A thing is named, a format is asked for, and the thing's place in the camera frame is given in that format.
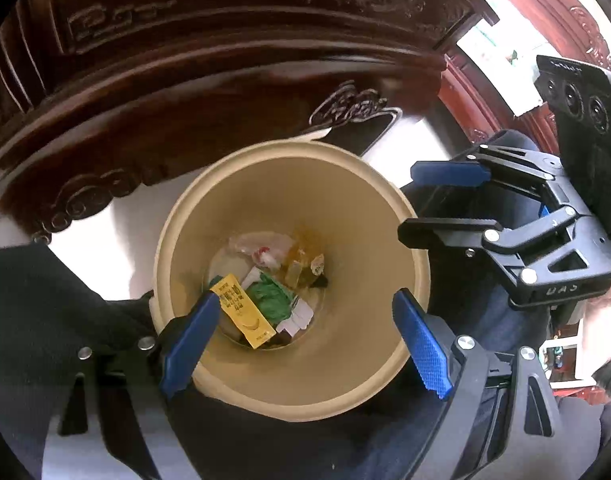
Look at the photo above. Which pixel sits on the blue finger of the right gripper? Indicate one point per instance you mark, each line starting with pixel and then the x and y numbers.
pixel 449 173

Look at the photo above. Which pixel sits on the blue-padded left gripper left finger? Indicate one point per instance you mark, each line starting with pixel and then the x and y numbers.
pixel 114 422

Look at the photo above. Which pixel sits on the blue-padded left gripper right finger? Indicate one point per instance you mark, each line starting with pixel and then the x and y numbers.
pixel 459 371

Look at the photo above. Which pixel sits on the yellow cardboard box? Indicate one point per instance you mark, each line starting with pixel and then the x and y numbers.
pixel 242 311

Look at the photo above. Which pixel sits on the black triple lens camera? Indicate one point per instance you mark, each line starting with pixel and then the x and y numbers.
pixel 579 96

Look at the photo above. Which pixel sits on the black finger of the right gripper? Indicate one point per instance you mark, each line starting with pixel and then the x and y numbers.
pixel 429 233

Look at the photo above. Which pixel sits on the tan round trash bin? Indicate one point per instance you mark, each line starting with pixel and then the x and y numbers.
pixel 240 217

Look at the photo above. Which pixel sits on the white tissue paper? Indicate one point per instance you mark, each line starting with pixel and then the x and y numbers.
pixel 299 319

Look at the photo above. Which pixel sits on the green paper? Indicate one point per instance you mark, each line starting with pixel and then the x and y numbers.
pixel 272 298

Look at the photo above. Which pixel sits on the yellow plastic wrapper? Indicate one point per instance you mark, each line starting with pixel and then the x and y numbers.
pixel 304 262

